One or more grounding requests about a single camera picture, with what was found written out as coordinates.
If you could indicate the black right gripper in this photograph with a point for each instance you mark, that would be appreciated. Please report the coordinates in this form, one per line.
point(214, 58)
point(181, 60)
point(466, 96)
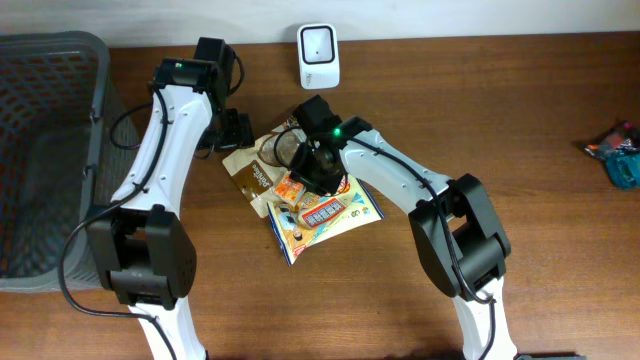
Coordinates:
point(320, 180)

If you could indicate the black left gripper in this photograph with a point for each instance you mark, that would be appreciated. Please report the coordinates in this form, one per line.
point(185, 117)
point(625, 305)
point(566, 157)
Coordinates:
point(237, 132)

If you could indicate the orange tissue pack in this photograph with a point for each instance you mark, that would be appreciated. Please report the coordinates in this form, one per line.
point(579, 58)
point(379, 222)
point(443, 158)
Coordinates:
point(289, 190)

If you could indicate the yellow blue snack bag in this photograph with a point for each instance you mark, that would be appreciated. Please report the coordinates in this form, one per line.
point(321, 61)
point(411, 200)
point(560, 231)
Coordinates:
point(314, 219)

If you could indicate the beige brown cookie pouch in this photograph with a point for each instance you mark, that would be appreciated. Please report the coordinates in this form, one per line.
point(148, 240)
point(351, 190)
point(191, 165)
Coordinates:
point(256, 170)

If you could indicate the teal mouthwash bottle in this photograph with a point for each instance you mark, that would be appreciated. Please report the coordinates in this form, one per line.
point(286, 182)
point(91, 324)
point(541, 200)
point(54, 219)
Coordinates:
point(623, 170)

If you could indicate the black red snack packet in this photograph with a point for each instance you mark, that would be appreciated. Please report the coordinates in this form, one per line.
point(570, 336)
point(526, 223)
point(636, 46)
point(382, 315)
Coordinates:
point(621, 139)

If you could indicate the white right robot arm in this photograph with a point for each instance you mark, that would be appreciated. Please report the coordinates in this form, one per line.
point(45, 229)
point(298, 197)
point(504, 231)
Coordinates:
point(461, 244)

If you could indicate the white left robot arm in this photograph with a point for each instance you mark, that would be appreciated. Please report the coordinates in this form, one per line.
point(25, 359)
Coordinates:
point(141, 249)

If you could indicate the white barcode scanner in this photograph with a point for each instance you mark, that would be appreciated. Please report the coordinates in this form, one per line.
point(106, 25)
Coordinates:
point(318, 56)

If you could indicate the grey plastic mesh basket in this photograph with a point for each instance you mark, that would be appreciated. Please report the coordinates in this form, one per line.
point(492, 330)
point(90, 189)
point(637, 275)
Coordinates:
point(64, 148)

